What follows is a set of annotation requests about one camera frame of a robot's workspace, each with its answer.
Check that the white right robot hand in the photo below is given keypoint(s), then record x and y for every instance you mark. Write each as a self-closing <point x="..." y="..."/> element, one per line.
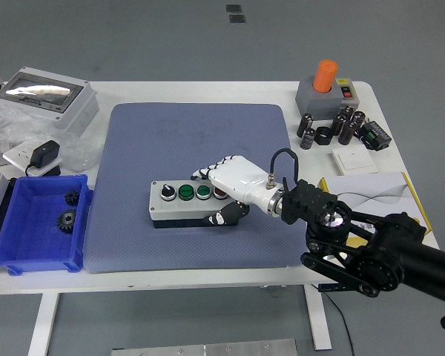
<point x="241" y="174"/>

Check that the grey four-button control box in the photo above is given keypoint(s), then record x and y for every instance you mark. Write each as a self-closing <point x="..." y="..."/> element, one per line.
<point x="170" y="211"/>

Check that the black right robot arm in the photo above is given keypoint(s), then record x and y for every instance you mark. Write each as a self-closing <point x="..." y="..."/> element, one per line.
<point x="378" y="256"/>

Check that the dark cylindrical capacitor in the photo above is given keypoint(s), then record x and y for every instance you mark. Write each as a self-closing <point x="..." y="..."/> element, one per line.
<point x="308" y="138"/>
<point x="358" y="119"/>
<point x="346" y="111"/>
<point x="347" y="132"/>
<point x="338" y="123"/>
<point x="305" y="125"/>

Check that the grey block base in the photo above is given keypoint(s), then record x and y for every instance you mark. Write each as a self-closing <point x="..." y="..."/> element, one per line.
<point x="315" y="104"/>

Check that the grey-blue table mat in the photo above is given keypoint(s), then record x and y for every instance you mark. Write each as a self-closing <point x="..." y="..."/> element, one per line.
<point x="152" y="244"/>

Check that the orange cylinder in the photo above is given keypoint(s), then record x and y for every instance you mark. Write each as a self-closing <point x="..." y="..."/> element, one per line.
<point x="324" y="76"/>

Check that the black module with green terminal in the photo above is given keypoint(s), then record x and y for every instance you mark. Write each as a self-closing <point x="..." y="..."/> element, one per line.
<point x="376" y="133"/>

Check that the black control panel under table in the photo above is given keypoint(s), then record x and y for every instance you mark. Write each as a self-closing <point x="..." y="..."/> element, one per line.
<point x="326" y="287"/>

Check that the yellow and white cardboard box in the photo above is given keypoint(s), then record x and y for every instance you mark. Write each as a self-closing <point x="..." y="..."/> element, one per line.
<point x="393" y="185"/>

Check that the white table leg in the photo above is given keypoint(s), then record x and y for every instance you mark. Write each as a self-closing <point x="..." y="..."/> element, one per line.
<point x="317" y="319"/>
<point x="42" y="322"/>

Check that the clear plastic bag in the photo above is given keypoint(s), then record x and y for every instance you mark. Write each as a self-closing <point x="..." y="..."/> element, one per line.
<point x="78" y="152"/>

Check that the small black gear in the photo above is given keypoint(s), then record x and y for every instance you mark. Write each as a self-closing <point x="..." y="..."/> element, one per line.
<point x="72" y="197"/>

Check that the large black gear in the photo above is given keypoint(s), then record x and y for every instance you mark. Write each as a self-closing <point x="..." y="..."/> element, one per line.
<point x="66" y="221"/>

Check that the black power adapter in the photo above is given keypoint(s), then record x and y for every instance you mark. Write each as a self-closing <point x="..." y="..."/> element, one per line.
<point x="44" y="153"/>

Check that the blue plastic bin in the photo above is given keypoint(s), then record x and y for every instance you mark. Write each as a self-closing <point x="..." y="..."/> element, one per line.
<point x="29" y="230"/>

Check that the white socket plate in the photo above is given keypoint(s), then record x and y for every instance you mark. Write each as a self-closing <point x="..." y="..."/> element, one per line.
<point x="16" y="154"/>

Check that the white wall switch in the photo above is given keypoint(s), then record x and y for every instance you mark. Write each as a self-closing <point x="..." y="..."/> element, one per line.
<point x="354" y="160"/>

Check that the grey red-black switch box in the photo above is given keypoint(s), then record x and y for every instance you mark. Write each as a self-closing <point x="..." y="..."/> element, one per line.
<point x="352" y="100"/>

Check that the grey enclosure with clear window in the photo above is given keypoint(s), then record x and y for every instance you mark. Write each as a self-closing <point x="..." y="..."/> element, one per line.
<point x="74" y="115"/>

